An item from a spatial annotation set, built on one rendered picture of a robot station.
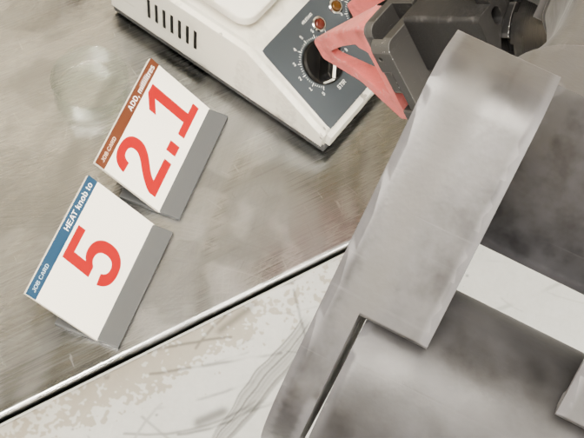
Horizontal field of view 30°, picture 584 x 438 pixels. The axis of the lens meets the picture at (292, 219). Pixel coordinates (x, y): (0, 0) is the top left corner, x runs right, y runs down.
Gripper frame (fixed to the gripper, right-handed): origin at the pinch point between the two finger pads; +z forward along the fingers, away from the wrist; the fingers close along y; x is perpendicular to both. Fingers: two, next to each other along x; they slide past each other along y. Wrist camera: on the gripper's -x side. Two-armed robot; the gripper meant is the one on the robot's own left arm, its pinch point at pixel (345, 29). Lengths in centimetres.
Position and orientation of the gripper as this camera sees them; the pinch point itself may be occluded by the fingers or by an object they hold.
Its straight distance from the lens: 67.5
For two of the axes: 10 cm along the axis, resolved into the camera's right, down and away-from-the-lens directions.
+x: 4.6, 7.0, 5.5
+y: -6.0, 7.0, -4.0
